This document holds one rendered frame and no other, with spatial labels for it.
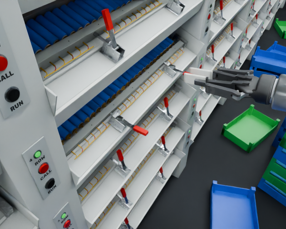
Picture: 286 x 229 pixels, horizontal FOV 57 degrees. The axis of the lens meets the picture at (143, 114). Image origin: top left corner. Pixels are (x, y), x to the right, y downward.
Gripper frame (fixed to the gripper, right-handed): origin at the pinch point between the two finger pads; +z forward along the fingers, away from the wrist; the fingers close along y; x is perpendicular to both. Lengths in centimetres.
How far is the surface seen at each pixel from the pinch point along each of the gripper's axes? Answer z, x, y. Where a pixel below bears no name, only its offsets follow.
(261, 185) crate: -21, -77, 33
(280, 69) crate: -9, -66, 134
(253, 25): 15, -37, 139
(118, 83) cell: 14.5, 4.8, -17.9
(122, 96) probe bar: 11.2, 3.5, -20.8
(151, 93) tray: 8.6, -0.7, -11.7
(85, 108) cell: 15.0, 5.2, -30.1
